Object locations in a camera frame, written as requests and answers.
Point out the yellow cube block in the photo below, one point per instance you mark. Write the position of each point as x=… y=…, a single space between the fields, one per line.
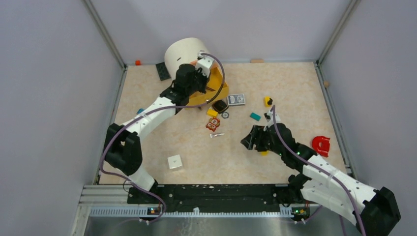
x=212 y=113

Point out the black lego plate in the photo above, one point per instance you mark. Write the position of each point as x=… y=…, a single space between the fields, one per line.
x=162 y=71

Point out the red plastic horseshoe toy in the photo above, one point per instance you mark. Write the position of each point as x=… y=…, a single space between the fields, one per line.
x=321 y=145

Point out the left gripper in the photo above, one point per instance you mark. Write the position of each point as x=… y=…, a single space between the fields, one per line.
x=204 y=77

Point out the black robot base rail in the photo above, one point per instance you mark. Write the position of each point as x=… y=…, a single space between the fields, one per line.
x=221 y=198

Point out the teal block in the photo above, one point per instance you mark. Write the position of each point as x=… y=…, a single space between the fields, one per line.
x=255 y=116

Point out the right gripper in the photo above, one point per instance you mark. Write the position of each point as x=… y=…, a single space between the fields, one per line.
x=255 y=137

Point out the white round drawer organizer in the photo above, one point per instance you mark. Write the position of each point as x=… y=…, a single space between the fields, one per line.
x=193 y=51

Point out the blue playing card box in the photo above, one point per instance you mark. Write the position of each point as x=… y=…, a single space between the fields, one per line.
x=236 y=100

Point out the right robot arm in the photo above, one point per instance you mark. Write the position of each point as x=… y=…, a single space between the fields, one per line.
x=374 y=212

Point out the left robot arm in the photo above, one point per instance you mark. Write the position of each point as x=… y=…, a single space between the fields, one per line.
x=123 y=149

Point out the silver small tube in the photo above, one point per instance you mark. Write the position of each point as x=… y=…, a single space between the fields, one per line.
x=216 y=135

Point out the white cosmetic box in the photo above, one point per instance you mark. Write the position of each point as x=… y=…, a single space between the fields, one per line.
x=175 y=163

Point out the wooden block on ledge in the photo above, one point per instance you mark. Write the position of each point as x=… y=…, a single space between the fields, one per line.
x=257 y=61

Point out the yellow block with black knob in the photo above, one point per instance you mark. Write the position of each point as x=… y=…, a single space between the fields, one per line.
x=268 y=101

